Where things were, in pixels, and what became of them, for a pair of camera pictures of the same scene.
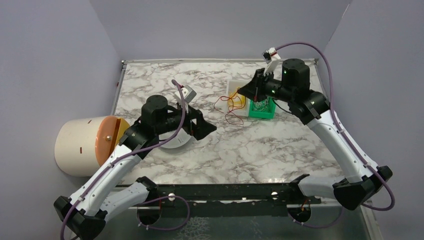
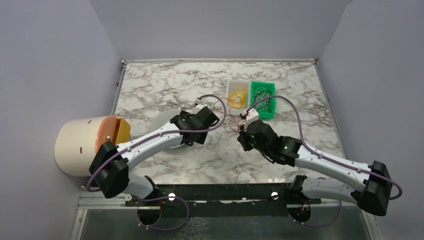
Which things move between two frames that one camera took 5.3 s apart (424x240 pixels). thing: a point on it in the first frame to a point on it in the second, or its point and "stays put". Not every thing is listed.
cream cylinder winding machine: [83, 144] stays put
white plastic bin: [237, 104] stays put
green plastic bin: [263, 109] stays put
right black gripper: [260, 84] to [245, 139]
